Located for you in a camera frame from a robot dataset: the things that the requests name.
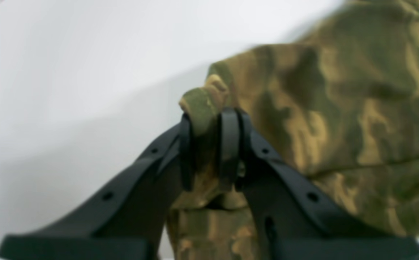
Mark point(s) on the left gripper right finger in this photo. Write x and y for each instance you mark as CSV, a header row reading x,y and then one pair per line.
x,y
293,218

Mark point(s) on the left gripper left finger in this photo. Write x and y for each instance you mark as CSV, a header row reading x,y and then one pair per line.
x,y
124,219

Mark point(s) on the camouflage t-shirt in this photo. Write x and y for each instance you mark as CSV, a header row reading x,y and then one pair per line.
x,y
340,105

